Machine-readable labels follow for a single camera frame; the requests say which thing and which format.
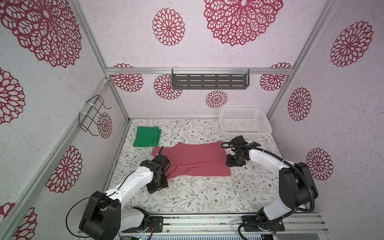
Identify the floral table mat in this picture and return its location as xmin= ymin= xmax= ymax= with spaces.
xmin=110 ymin=119 xmax=279 ymax=213

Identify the aluminium mounting rail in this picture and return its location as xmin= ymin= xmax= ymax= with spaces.
xmin=77 ymin=212 xmax=329 ymax=236

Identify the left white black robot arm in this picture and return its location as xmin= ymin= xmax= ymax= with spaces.
xmin=79 ymin=155 xmax=171 ymax=240

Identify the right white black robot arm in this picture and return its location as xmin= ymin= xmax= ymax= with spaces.
xmin=227 ymin=146 xmax=319 ymax=224

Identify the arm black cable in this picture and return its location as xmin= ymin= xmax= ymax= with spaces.
xmin=65 ymin=146 xmax=165 ymax=239
xmin=220 ymin=140 xmax=316 ymax=240

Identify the black wire wall rack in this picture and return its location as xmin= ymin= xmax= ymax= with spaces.
xmin=78 ymin=95 xmax=113 ymax=139

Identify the grey slotted wall shelf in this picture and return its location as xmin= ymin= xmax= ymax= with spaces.
xmin=171 ymin=69 xmax=250 ymax=90

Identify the pink tank top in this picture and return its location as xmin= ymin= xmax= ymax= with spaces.
xmin=151 ymin=141 xmax=231 ymax=179

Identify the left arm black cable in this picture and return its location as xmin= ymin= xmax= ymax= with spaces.
xmin=65 ymin=146 xmax=165 ymax=239

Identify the green tank top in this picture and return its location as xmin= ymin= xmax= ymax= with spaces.
xmin=133 ymin=126 xmax=162 ymax=148

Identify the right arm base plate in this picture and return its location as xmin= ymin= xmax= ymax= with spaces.
xmin=242 ymin=215 xmax=286 ymax=233

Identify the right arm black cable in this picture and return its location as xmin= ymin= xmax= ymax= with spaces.
xmin=220 ymin=140 xmax=316 ymax=240

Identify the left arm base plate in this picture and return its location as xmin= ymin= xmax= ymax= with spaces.
xmin=122 ymin=216 xmax=164 ymax=234

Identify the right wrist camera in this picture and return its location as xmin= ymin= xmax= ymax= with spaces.
xmin=231 ymin=136 xmax=248 ymax=148

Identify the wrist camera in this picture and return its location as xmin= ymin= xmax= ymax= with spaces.
xmin=155 ymin=154 xmax=171 ymax=173
xmin=231 ymin=136 xmax=248 ymax=148

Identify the white plastic basket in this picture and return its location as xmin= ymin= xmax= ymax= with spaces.
xmin=219 ymin=108 xmax=273 ymax=140

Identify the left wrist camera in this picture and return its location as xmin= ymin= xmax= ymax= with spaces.
xmin=155 ymin=154 xmax=171 ymax=173

